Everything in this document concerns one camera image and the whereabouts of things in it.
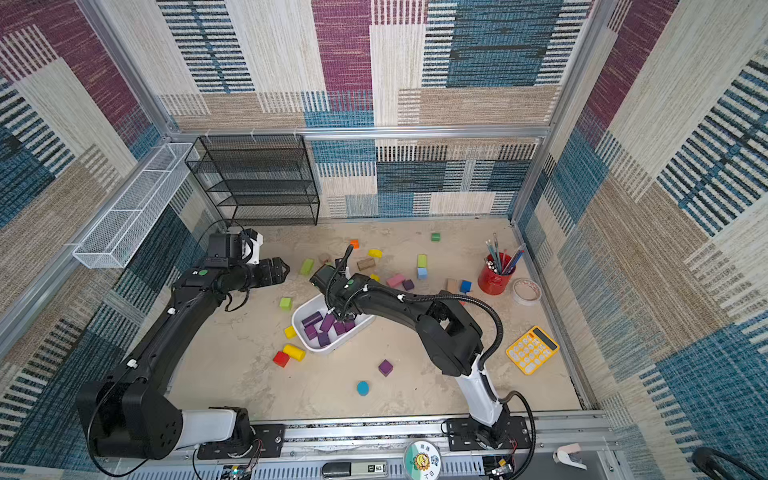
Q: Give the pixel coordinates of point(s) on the red pencil bucket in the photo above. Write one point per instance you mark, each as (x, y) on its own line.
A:
(493, 280)

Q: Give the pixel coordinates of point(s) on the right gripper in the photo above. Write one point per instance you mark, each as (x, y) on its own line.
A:
(327, 285)

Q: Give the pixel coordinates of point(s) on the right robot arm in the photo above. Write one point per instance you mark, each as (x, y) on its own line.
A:
(459, 334)

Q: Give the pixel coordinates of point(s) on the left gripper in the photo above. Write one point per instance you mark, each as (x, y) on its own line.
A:
(269, 278)

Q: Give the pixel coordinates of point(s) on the red cube block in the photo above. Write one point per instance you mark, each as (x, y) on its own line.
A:
(281, 359)

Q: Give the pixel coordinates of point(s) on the tape roll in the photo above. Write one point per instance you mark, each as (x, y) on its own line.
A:
(526, 292)

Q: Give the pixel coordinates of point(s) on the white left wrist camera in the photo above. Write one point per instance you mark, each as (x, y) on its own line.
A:
(251, 246)

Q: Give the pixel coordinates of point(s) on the pink rectangular block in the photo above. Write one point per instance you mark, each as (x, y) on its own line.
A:
(396, 281)

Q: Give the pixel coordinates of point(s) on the blue round disc block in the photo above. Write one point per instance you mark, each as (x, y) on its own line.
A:
(363, 388)

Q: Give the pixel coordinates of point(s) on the black wire mesh shelf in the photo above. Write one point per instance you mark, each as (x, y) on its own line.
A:
(257, 179)

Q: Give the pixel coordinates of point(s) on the dark wood grain block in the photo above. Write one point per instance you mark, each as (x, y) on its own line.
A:
(366, 263)

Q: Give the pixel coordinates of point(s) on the round green sticker badge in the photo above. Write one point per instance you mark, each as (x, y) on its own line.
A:
(422, 460)

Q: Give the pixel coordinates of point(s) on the yellow calculator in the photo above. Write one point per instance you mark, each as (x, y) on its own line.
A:
(532, 350)

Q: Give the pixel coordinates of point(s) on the purple cube block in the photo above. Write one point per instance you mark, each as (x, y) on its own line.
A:
(324, 339)

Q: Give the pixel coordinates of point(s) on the purple cylinder block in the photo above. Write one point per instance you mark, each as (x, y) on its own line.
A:
(312, 319)

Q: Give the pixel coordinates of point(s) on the yellow cylinder block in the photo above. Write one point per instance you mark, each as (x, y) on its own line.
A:
(294, 352)

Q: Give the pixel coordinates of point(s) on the lime green small cube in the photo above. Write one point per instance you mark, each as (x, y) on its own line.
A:
(286, 303)

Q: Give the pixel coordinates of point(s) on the lime green long block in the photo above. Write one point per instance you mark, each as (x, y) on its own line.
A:
(307, 267)

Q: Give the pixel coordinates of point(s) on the white plastic storage bin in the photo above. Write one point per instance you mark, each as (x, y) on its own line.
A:
(317, 304)

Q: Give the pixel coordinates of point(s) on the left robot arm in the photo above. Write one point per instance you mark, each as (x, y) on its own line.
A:
(127, 414)

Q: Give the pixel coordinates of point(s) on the white wire mesh basket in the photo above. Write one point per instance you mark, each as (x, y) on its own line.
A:
(118, 234)

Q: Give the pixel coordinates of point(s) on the purple rectangular block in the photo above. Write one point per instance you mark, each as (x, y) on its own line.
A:
(328, 322)

